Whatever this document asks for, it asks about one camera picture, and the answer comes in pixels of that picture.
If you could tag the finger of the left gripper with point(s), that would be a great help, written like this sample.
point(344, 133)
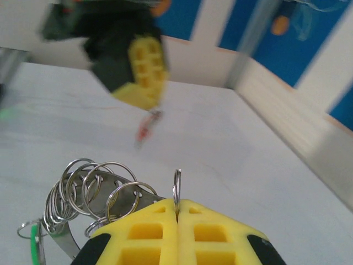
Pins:
point(110, 63)
point(149, 69)

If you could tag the aluminium mounting rail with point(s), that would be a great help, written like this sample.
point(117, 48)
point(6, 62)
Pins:
point(11, 62)

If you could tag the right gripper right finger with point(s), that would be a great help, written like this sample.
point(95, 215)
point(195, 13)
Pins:
point(215, 248)

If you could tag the green key tag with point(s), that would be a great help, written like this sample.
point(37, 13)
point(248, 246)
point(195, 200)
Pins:
point(34, 243)

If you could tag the aluminium frame post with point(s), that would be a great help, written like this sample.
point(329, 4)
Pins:
point(248, 41)

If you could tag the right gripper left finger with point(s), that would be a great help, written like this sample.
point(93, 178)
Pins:
point(143, 248)

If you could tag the metal key plate with rings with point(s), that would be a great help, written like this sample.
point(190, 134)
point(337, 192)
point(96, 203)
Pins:
point(104, 187)

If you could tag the key with red tag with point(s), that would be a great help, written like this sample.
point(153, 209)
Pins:
point(144, 129)

